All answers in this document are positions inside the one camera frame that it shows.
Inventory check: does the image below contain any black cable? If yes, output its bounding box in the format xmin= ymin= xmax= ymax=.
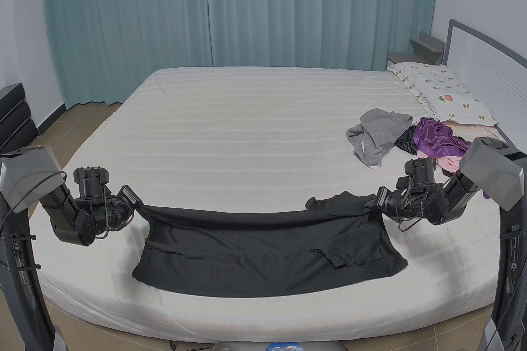
xmin=6 ymin=171 xmax=67 ymax=215
xmin=92 ymin=210 xmax=124 ymax=239
xmin=395 ymin=214 xmax=425 ymax=233

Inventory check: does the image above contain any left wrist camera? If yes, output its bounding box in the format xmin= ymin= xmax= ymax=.
xmin=73 ymin=166 xmax=111 ymax=200

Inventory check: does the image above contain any grey bedside table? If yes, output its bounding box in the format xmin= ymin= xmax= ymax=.
xmin=388 ymin=31 xmax=445 ymax=64

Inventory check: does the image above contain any bed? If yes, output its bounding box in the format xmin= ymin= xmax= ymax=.
xmin=29 ymin=18 xmax=527 ymax=344

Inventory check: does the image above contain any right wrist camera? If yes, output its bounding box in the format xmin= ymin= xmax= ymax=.
xmin=405 ymin=158 xmax=438 ymax=189

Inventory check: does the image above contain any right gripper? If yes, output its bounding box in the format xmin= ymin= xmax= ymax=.
xmin=372 ymin=187 xmax=406 ymax=218

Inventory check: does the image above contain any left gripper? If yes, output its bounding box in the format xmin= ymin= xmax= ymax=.
xmin=114 ymin=185 xmax=145 ymax=220

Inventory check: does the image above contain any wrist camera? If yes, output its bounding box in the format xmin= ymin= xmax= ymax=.
xmin=405 ymin=158 xmax=438 ymax=189
xmin=73 ymin=166 xmax=111 ymax=200

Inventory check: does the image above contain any black chest of drawers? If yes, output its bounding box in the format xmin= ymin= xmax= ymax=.
xmin=0 ymin=83 xmax=40 ymax=152

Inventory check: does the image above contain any grey garment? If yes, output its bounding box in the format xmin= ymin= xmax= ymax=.
xmin=347 ymin=108 xmax=413 ymax=170

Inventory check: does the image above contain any pile of clothes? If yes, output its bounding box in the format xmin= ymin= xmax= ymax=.
xmin=394 ymin=117 xmax=492 ymax=202

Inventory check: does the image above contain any white printed pillow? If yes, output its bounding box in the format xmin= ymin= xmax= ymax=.
xmin=387 ymin=61 xmax=498 ymax=126

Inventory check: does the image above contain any black T-shirt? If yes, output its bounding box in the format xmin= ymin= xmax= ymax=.
xmin=132 ymin=190 xmax=409 ymax=297

